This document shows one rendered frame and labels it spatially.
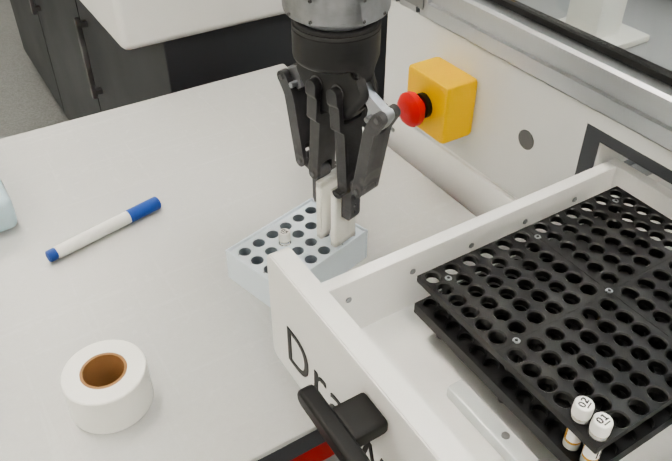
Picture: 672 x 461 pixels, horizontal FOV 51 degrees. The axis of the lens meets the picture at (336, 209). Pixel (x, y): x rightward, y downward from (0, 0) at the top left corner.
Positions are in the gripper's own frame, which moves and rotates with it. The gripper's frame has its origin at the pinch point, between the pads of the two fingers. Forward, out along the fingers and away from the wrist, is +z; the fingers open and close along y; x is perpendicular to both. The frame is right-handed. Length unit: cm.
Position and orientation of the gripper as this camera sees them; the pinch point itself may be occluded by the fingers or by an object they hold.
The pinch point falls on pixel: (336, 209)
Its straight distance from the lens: 70.6
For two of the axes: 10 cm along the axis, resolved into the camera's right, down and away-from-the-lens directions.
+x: 6.9, -4.4, 5.8
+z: 0.0, 7.9, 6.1
